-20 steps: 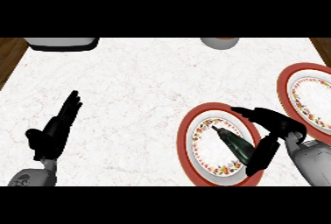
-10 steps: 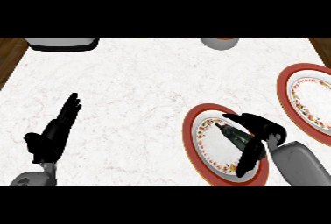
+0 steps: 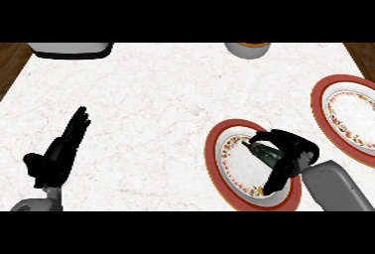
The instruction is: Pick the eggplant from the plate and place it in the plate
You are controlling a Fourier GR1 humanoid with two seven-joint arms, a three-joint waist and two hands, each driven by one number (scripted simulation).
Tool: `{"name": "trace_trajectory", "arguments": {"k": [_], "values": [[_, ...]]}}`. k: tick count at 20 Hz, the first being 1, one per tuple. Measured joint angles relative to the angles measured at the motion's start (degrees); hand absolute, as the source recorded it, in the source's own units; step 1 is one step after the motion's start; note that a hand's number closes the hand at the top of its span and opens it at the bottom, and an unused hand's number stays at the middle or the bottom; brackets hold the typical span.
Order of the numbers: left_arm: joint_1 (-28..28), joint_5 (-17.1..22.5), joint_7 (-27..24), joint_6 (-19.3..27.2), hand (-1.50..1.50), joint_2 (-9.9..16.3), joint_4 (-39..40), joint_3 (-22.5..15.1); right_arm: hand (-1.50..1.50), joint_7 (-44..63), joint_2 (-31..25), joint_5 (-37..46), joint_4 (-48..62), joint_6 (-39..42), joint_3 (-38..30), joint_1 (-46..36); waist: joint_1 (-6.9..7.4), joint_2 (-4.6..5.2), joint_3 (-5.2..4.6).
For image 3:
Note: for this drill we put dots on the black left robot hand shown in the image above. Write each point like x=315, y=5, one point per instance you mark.
x=60, y=152

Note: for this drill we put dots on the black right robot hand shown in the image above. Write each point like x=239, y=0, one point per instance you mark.
x=290, y=149

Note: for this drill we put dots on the dark green eggplant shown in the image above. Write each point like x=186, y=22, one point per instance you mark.
x=262, y=152

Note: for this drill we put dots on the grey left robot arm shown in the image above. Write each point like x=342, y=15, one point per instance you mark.
x=42, y=201

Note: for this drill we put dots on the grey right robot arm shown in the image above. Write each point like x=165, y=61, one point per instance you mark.
x=335, y=189

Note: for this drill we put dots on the red-rimmed floral plate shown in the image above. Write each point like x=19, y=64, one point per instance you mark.
x=348, y=114
x=239, y=168

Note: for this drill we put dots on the grey appliance with black base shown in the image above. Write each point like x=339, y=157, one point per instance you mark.
x=70, y=50

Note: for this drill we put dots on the grey pot with orange rim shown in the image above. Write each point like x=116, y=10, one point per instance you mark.
x=248, y=50

